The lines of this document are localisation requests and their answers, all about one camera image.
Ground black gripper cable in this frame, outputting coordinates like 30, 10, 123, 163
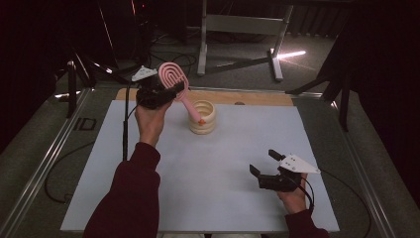
290, 169, 372, 238
44, 82, 140, 204

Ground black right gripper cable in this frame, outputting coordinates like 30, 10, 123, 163
290, 169, 372, 238

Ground cream ribbed cup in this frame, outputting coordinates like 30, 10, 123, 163
187, 99, 217, 136

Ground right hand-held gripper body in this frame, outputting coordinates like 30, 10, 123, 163
257, 154, 322, 193

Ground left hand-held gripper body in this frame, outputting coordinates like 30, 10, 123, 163
131, 64, 177, 110

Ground pink hairbrush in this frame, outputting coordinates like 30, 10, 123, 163
157, 61, 203, 122

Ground light grey table mat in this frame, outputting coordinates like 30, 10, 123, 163
59, 99, 341, 233

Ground person's left hand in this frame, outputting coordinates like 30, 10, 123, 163
134, 98, 173, 149

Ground aluminium frame rail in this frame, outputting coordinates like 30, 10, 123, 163
0, 87, 94, 238
330, 98, 397, 238

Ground person's right hand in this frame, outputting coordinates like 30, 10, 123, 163
276, 177, 310, 215

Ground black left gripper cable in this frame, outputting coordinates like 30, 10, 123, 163
44, 82, 140, 204

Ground white metal desk frame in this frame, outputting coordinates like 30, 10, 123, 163
196, 0, 294, 82

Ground black metal stand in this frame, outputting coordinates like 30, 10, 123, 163
53, 53, 137, 119
285, 65, 352, 133

